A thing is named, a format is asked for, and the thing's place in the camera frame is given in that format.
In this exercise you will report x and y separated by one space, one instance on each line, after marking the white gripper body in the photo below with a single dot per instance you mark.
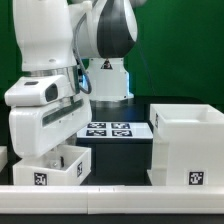
44 113

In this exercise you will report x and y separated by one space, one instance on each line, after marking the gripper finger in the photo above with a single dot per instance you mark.
57 163

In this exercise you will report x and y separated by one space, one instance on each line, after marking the white drawer with tag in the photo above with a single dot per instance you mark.
37 171

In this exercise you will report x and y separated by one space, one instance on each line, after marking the white drawer cabinet box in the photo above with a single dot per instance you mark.
188 145

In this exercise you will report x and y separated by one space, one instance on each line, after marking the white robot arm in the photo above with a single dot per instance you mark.
54 36

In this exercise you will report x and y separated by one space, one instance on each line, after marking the white marker tag sheet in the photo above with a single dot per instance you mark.
116 130

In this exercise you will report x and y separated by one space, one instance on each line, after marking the white front rail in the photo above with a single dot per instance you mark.
111 200

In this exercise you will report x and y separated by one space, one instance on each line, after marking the white left rail piece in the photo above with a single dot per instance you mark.
3 157

